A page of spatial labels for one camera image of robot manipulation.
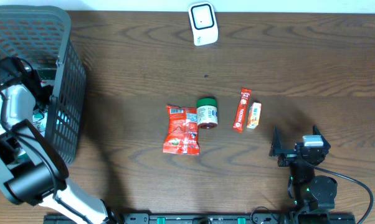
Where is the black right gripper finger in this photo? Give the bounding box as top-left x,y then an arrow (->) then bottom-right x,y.
313,125 -> 322,136
269,126 -> 283,157

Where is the small orange box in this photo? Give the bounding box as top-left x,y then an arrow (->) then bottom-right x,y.
247,102 -> 262,129

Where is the small red sachet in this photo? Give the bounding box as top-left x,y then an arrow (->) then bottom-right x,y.
232,88 -> 252,133

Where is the green lid spice jar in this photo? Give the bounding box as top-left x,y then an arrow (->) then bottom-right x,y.
196,98 -> 218,129

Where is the red snack packet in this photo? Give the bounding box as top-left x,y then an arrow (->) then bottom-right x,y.
163,105 -> 200,156

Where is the white green packet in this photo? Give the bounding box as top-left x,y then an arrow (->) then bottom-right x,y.
37,68 -> 57,87

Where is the teal packet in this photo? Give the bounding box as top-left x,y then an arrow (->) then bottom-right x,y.
32,110 -> 48,133

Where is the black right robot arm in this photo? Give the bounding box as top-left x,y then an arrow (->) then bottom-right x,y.
270,126 -> 338,212

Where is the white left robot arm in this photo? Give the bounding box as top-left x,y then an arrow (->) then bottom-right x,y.
0,57 -> 121,223

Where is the white barcode scanner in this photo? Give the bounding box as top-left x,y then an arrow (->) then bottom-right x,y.
188,2 -> 219,46

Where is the grey plastic mesh basket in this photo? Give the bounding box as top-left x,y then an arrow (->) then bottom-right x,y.
0,6 -> 86,164

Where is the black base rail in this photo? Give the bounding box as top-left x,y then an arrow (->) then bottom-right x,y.
44,212 -> 356,224

